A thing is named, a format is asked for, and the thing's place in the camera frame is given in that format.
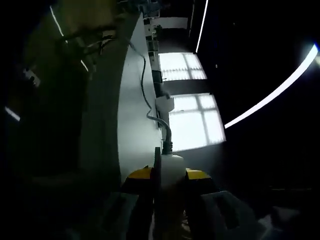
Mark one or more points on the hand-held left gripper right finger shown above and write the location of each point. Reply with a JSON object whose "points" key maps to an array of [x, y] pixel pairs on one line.
{"points": [[200, 200]]}

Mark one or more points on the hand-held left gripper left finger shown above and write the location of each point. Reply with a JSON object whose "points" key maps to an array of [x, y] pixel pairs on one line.
{"points": [[140, 200]]}

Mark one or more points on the white power adapter plug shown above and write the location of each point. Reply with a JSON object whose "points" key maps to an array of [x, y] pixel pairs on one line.
{"points": [[172, 170]]}

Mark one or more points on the straight ceiling light strip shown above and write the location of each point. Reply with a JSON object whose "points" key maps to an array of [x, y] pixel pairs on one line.
{"points": [[202, 25]]}

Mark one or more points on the bright office window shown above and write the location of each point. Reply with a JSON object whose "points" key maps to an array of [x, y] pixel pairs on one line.
{"points": [[197, 122], [182, 66]]}

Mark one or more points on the white table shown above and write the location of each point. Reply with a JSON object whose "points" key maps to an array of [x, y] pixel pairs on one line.
{"points": [[135, 112]]}

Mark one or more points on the long curved ceiling light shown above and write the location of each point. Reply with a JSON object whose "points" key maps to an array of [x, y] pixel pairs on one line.
{"points": [[275, 91]]}

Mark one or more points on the green potted plant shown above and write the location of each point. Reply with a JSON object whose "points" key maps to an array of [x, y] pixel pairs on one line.
{"points": [[158, 30]]}

